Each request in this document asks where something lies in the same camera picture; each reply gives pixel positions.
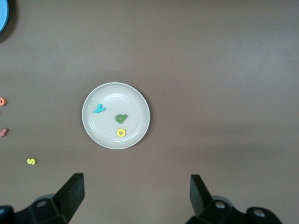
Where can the orange foam letter e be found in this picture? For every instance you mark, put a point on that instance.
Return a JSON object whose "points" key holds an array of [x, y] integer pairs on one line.
{"points": [[2, 104]]}

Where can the pink foam letter f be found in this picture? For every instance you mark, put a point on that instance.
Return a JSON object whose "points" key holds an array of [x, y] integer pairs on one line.
{"points": [[3, 132]]}

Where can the yellow foam letter s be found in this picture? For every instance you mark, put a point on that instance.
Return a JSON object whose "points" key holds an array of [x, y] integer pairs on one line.
{"points": [[31, 161]]}

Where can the yellow foam letter a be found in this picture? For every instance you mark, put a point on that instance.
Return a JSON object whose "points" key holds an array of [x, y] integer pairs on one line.
{"points": [[121, 135]]}

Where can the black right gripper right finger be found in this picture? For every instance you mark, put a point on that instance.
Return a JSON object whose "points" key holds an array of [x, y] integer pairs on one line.
{"points": [[203, 205]]}

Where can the brown table cover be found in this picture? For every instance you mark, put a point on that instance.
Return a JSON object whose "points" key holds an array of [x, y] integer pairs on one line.
{"points": [[210, 70]]}

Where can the green foam letter d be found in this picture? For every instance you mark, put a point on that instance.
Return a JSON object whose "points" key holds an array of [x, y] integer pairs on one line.
{"points": [[118, 120]]}

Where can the teal foam letter y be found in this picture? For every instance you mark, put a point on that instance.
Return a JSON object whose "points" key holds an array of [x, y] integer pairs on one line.
{"points": [[100, 108]]}

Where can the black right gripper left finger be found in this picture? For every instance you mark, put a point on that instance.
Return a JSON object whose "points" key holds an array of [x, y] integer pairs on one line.
{"points": [[65, 200]]}

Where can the blue round plate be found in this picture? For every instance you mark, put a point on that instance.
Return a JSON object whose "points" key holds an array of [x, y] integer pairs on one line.
{"points": [[2, 14]]}

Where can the beige brown round plate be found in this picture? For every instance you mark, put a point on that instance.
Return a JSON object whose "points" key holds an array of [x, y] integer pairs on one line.
{"points": [[130, 100]]}

